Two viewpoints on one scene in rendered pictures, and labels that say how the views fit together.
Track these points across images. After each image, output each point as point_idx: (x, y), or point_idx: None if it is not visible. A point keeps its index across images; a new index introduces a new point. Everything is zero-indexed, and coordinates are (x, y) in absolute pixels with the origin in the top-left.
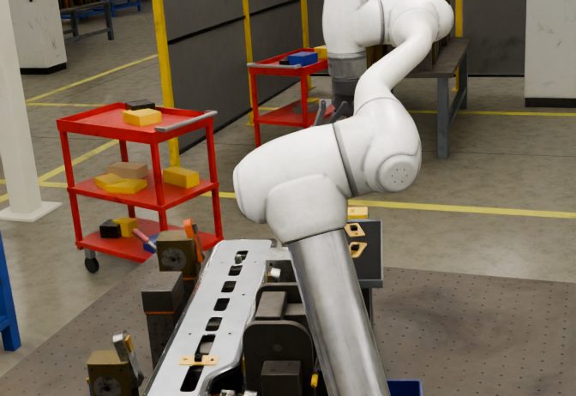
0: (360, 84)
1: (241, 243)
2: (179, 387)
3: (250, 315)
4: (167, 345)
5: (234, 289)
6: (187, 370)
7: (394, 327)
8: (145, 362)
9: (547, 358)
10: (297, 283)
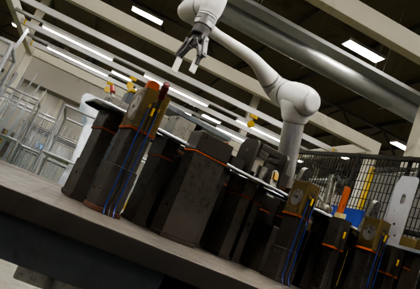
0: (262, 59)
1: (103, 103)
2: (284, 195)
3: None
4: (260, 180)
5: (181, 144)
6: (272, 189)
7: (30, 176)
8: (142, 230)
9: (55, 182)
10: (300, 138)
